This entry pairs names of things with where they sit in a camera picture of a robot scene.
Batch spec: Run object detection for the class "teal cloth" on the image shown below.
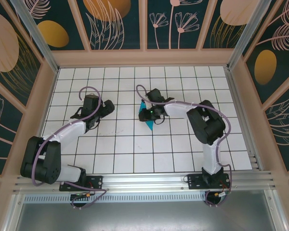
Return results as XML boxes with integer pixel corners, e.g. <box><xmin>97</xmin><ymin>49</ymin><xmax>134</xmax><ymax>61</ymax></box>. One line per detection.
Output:
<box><xmin>139</xmin><ymin>101</ymin><xmax>155</xmax><ymax>130</ymax></box>

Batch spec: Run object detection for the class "small electronics board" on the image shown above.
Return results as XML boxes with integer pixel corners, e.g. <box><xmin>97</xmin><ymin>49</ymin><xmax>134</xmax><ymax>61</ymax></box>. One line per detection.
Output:
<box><xmin>206</xmin><ymin>189</ymin><xmax>232</xmax><ymax>205</ymax></box>
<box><xmin>71</xmin><ymin>191</ymin><xmax>96</xmax><ymax>201</ymax></box>

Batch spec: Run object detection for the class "grey metal panel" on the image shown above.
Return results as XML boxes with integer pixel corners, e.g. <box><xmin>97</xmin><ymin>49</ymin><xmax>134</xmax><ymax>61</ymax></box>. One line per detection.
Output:
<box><xmin>14</xmin><ymin>190</ymin><xmax>279</xmax><ymax>231</ymax></box>

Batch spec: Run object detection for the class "long aluminium mounting rail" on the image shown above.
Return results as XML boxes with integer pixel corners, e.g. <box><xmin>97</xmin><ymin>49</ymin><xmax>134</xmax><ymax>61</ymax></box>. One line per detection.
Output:
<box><xmin>13</xmin><ymin>170</ymin><xmax>276</xmax><ymax>193</ymax></box>

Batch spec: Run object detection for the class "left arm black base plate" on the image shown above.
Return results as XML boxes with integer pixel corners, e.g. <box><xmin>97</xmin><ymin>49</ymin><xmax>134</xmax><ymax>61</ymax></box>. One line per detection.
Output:
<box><xmin>59</xmin><ymin>175</ymin><xmax>104</xmax><ymax>192</ymax></box>

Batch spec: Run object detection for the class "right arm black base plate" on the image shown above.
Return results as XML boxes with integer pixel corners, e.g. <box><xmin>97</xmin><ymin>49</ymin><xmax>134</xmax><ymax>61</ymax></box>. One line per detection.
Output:
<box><xmin>187</xmin><ymin>172</ymin><xmax>231</xmax><ymax>190</ymax></box>

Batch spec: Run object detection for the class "perforated metal cable tray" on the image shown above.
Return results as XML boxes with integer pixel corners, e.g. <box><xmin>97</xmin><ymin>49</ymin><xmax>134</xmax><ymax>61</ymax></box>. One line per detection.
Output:
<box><xmin>24</xmin><ymin>194</ymin><xmax>208</xmax><ymax>203</ymax></box>

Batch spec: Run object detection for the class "aluminium side rail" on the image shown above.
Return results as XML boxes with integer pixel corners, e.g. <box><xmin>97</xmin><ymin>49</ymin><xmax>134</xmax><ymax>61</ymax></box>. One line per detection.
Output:
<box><xmin>225</xmin><ymin>66</ymin><xmax>264</xmax><ymax>171</ymax></box>

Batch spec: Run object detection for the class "aluminium corner post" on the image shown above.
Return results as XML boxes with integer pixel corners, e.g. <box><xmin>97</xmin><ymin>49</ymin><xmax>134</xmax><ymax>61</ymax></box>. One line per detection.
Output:
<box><xmin>227</xmin><ymin>0</ymin><xmax>273</xmax><ymax>70</ymax></box>
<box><xmin>9</xmin><ymin>0</ymin><xmax>60</xmax><ymax>74</ymax></box>

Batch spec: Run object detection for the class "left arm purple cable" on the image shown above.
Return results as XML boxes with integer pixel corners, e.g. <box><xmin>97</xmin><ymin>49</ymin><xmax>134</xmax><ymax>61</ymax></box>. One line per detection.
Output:
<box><xmin>31</xmin><ymin>86</ymin><xmax>108</xmax><ymax>210</ymax></box>

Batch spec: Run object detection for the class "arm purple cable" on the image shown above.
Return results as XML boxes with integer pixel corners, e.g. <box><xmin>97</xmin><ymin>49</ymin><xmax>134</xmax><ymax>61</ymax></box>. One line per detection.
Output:
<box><xmin>136</xmin><ymin>84</ymin><xmax>233</xmax><ymax>208</ymax></box>
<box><xmin>31</xmin><ymin>86</ymin><xmax>108</xmax><ymax>210</ymax></box>

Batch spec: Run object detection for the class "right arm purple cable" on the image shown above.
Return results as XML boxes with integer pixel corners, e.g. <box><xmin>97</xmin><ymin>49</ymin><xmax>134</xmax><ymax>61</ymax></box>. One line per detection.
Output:
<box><xmin>136</xmin><ymin>84</ymin><xmax>233</xmax><ymax>208</ymax></box>

